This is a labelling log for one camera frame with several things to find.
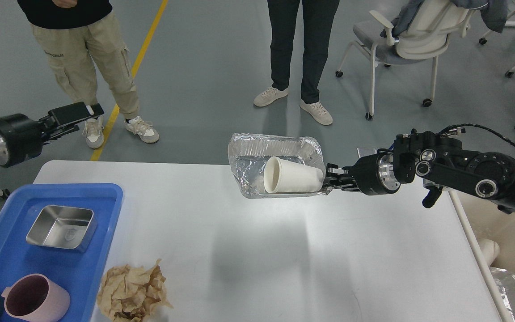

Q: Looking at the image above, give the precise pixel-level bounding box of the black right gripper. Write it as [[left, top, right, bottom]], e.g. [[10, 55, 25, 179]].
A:
[[322, 153, 401, 195]]

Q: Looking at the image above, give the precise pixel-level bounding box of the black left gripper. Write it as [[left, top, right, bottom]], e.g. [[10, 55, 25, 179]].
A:
[[0, 102, 104, 167]]

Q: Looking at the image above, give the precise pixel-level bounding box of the white paper cup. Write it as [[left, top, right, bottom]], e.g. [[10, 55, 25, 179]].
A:
[[263, 157, 324, 194]]

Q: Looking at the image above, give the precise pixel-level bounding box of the aluminium foil tray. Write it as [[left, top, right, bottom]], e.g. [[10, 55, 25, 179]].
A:
[[228, 134, 333, 199]]

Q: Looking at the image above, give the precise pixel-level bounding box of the square steel container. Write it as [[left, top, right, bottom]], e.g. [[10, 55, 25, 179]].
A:
[[26, 204, 97, 252]]

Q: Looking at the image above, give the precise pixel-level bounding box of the pink mug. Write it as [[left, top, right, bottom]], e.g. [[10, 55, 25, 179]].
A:
[[1, 273, 70, 322]]

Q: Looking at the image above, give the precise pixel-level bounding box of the brown paper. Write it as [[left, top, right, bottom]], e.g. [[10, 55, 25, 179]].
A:
[[96, 259, 173, 322]]

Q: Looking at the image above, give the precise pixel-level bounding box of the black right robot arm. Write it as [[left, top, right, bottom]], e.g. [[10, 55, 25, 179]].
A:
[[322, 124, 515, 214]]

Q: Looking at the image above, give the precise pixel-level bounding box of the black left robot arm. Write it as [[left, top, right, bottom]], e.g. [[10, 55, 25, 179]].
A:
[[0, 102, 104, 168]]

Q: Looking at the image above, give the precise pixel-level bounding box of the person in beige trousers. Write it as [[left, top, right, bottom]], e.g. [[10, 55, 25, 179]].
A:
[[18, 0, 160, 144]]

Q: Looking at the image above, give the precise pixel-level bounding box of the blue plastic tray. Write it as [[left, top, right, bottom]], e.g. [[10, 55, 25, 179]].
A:
[[0, 183, 123, 322]]

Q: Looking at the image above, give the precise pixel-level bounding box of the person in black trousers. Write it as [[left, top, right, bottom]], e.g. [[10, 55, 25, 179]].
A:
[[253, 0, 341, 126]]

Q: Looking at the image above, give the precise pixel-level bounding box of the white office chair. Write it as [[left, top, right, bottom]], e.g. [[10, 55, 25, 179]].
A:
[[335, 0, 488, 121]]

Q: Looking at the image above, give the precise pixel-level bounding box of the white tube in bin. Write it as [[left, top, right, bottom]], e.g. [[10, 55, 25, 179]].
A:
[[477, 238, 501, 267]]

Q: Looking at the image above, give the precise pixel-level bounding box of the beige plastic bin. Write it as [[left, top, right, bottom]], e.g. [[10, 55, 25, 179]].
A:
[[447, 190, 515, 322]]

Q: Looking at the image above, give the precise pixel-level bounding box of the foil trash in bin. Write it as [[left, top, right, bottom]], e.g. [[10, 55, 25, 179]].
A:
[[490, 267, 515, 322]]

